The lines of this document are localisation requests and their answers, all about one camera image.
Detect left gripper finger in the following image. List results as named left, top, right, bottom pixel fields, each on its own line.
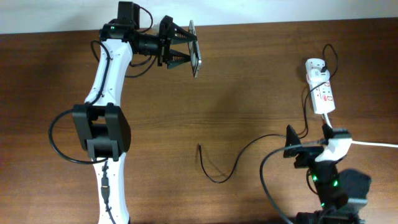
left=167, top=49, right=191, bottom=69
left=170, top=23, right=197, bottom=45

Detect black smartphone with white circles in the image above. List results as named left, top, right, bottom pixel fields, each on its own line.
left=188, top=20, right=202, bottom=78

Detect white USB charger plug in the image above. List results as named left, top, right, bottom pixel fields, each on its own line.
left=307, top=68, right=330, bottom=85

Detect white power strip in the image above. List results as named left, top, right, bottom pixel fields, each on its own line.
left=305, top=58, right=335, bottom=114

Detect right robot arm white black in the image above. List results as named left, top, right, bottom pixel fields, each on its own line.
left=283, top=124, right=371, bottom=224

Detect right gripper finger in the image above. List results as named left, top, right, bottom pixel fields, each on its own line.
left=285, top=125, right=301, bottom=147
left=322, top=124, right=333, bottom=139

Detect white power strip cord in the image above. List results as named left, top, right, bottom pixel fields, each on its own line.
left=322, top=113, right=398, bottom=149

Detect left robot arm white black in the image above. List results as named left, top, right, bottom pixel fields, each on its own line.
left=72, top=1, right=201, bottom=223

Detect black charging cable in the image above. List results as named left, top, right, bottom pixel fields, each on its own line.
left=198, top=44, right=340, bottom=184

